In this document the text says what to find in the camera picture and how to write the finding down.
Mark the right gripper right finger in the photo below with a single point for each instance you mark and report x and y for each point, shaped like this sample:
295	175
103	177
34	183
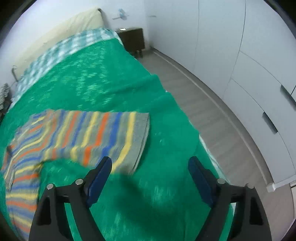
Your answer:
249	221

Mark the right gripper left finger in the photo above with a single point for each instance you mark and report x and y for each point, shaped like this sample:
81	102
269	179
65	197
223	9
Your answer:
50	220

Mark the striped knitted sweater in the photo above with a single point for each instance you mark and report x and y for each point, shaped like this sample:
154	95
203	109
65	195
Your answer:
80	136

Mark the green floral bedspread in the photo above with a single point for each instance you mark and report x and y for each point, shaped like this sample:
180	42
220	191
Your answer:
159	200

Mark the grey knitted blanket pile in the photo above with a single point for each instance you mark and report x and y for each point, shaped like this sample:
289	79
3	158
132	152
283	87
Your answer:
6	96

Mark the white wardrobe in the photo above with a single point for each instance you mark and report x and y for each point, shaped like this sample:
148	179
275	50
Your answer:
245	53

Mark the green white checkered sheet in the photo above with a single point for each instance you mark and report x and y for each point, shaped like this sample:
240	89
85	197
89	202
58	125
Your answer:
41	64

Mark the dark wooden nightstand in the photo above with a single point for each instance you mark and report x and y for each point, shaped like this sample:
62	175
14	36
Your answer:
133	40

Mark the cream padded headboard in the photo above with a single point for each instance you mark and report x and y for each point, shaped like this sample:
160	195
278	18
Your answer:
87	20

